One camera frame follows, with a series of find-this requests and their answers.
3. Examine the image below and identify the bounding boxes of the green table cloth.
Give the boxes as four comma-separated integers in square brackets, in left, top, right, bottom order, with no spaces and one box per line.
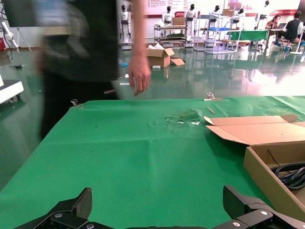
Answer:
[0,95,305,229]

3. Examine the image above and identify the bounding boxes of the black display screen on stand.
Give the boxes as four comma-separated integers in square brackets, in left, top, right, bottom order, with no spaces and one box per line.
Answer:
[2,0,41,51]

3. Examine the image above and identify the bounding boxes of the large open cardboard carton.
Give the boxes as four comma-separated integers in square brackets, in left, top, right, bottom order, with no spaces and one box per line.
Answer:
[147,43,176,69]

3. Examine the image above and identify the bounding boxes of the walking person bare forearm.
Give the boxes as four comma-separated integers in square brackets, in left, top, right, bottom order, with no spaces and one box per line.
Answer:
[130,0,150,58]

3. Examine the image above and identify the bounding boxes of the flat cardboard piece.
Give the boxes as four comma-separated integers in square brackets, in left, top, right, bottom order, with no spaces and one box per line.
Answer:
[170,56,186,66]

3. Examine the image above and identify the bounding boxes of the open brown cardboard box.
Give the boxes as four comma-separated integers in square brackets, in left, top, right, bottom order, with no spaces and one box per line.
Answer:
[203,114,305,221]

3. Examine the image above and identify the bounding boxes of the metal shelf cart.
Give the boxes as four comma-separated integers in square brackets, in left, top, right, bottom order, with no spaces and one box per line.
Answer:
[153,23,188,50]

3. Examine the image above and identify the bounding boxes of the metal table clip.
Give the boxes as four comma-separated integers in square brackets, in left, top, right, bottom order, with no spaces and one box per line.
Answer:
[203,92,224,102]
[70,98,85,108]

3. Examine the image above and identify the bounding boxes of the white tube frame rack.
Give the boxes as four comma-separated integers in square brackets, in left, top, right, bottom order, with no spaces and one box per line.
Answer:
[193,13,239,55]

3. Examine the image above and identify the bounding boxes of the walking person dark clothes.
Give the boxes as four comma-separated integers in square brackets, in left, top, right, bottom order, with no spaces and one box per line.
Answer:
[35,0,122,142]

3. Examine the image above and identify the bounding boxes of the white humanoid robot black head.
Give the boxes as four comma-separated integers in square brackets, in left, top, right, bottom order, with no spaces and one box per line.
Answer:
[234,8,246,31]
[254,0,271,31]
[162,6,176,26]
[118,4,132,51]
[184,4,197,48]
[209,4,222,29]

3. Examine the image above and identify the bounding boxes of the seated person black top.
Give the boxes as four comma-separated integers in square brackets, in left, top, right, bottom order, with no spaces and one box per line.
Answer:
[275,11,304,46]

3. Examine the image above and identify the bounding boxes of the seated person brown top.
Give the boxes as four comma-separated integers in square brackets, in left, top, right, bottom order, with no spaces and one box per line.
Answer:
[264,14,282,46]

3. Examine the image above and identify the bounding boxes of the white chair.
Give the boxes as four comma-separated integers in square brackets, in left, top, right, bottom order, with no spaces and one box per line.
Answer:
[291,21,305,56]

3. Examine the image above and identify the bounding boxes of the table with green cloth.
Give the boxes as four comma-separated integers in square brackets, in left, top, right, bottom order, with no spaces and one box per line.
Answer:
[225,29,270,47]

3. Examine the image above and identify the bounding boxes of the walking person bare hand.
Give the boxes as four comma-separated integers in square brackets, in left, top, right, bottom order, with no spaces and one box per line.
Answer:
[128,53,152,97]

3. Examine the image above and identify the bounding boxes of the white wheeled platform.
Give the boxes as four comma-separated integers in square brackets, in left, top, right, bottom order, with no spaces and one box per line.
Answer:
[0,79,25,105]

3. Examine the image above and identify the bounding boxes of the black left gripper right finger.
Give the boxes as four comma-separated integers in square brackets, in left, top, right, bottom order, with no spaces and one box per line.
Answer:
[214,185,305,229]

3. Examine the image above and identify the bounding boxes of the black power cable bundle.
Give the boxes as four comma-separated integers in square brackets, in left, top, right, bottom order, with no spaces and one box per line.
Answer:
[267,149,305,191]

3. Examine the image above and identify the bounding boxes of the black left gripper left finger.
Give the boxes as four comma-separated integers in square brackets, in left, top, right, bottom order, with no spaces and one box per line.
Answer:
[13,187,105,229]

